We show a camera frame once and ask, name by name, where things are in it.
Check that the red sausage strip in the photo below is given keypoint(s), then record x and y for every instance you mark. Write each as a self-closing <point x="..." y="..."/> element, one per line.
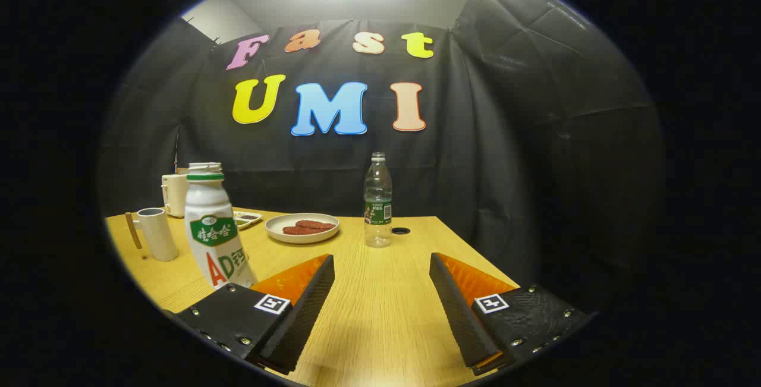
<point x="316" y="225"/>
<point x="300" y="230"/>

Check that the black backdrop cloth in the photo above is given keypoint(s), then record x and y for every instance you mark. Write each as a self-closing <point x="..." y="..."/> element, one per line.
<point x="487" y="167"/>

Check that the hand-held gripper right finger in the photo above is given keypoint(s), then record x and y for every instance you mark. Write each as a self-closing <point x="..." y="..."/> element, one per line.
<point x="461" y="315"/>

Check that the round white plate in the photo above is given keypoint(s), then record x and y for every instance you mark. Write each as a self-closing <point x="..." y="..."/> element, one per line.
<point x="285" y="239"/>

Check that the white juice bottle green label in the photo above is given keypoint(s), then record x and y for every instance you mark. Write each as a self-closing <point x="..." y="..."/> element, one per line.
<point x="211" y="211"/>

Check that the wooden table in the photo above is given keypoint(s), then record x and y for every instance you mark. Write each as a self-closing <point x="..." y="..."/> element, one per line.
<point x="380" y="292"/>

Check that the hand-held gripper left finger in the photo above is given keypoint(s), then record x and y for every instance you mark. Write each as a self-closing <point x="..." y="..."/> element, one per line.
<point x="303" y="315"/>

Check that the white divided dish with beans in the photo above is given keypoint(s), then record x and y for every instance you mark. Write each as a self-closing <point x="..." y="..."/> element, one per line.
<point x="247" y="218"/>

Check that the clear plastic water bottle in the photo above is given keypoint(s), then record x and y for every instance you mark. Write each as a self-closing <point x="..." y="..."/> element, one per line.
<point x="378" y="197"/>

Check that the cream toaster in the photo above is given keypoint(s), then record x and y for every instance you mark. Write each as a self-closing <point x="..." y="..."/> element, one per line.
<point x="174" y="195"/>

